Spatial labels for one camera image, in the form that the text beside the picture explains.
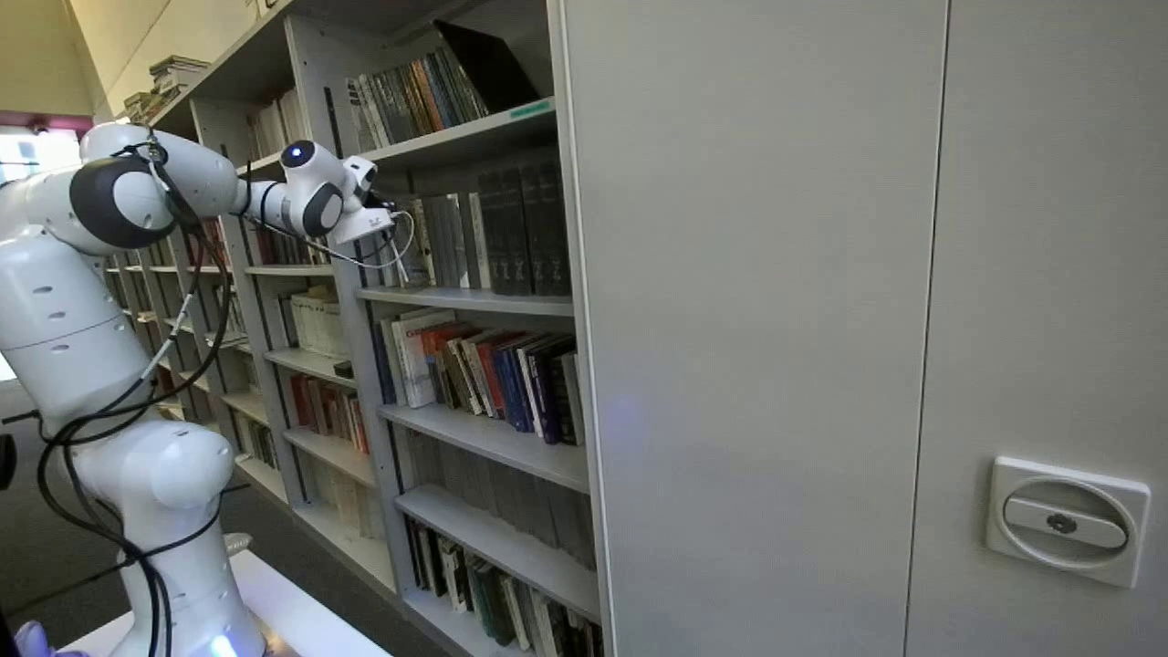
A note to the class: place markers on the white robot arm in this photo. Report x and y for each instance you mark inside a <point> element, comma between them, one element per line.
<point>152,487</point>

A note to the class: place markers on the colourful books middle shelf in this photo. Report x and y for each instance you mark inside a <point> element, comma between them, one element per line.
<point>488,369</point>

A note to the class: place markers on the row of dark books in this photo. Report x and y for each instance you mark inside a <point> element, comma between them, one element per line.
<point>500,235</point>

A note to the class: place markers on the grey books lower shelf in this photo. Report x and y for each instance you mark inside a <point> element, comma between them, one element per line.
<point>550,512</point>

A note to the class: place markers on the bottom shelf mixed books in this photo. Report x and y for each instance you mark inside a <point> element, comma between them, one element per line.
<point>500,593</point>

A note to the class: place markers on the grey metal bookshelf unit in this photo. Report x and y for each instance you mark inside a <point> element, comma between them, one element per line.
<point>445,93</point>

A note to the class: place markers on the grey cabinet side panel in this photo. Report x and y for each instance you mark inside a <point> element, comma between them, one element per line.
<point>835,257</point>

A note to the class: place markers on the left grey bookshelf unit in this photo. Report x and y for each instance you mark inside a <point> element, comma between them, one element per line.
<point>281,311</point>

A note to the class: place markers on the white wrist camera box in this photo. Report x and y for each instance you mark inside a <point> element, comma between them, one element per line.
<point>358,224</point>

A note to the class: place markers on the round cabinet lock handle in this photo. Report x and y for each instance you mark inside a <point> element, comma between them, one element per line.
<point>1066,521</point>

